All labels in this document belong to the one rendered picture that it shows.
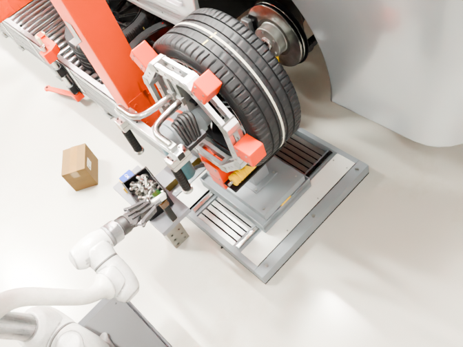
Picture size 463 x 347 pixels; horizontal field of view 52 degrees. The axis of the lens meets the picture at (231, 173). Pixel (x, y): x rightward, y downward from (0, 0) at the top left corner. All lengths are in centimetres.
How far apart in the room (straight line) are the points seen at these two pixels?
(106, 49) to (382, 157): 155
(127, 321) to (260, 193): 88
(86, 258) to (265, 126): 81
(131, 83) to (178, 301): 111
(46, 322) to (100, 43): 116
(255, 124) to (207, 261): 105
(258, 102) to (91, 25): 81
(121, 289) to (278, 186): 101
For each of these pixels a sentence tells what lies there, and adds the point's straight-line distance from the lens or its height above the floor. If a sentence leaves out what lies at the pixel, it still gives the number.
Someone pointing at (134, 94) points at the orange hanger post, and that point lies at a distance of 236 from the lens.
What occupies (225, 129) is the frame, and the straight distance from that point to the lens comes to 170.
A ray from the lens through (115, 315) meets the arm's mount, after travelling 225.
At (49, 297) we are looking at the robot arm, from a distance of 171.
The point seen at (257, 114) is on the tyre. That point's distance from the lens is 172.
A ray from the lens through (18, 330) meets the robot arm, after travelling 199.
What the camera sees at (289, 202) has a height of 14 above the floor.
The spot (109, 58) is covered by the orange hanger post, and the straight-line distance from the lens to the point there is 222.
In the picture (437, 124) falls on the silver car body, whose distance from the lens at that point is 173.
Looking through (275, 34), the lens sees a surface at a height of 90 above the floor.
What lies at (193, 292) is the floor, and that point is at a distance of 251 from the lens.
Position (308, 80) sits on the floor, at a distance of 320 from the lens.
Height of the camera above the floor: 219
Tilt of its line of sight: 51 degrees down
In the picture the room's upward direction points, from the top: 24 degrees counter-clockwise
